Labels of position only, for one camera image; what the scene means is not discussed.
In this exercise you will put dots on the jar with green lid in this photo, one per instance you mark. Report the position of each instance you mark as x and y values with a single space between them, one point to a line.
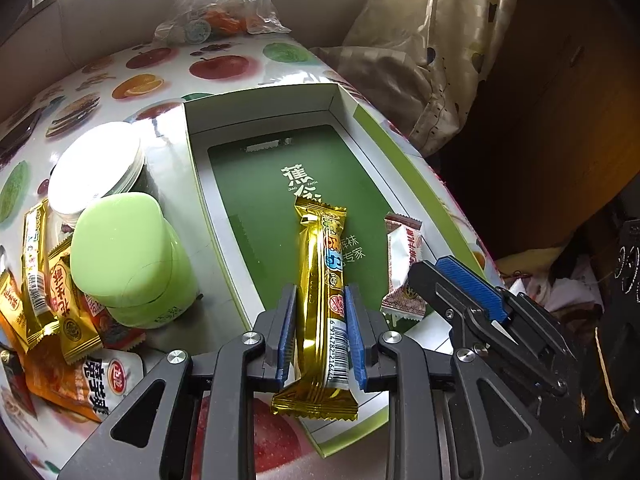
120 245

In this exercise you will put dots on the gold foil snack bar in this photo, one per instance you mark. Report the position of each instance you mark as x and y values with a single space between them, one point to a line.
35 260
315 270

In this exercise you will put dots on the clear plastic bag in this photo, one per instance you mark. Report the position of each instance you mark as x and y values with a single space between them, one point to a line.
220 5

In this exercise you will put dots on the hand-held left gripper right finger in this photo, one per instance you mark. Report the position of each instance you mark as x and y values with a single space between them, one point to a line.
356 340

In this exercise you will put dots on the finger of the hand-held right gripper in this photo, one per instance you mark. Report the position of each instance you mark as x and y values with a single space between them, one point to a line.
472 285
435 292

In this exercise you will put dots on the yellow candy packet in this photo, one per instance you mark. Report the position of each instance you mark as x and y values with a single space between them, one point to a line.
12 310
72 310

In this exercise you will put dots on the white box with green lining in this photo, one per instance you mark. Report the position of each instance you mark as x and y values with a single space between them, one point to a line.
260 185

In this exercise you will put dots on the orange and silver snack pouch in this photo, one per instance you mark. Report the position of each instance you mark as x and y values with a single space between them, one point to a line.
85 380

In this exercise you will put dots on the dark red snack packet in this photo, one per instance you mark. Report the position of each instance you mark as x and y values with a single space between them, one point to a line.
15 380

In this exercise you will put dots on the dark wooden cabinet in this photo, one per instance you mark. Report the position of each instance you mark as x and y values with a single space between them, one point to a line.
560 85

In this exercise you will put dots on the white brown candy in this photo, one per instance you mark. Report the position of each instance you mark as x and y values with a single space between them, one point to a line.
400 260

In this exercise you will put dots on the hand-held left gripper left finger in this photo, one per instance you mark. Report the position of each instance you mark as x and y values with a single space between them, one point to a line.
287 332

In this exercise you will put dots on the jar with clear lid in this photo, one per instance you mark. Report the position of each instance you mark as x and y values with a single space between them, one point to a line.
95 165

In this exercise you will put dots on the beige patterned curtain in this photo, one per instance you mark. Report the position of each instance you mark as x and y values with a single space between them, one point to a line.
425 35

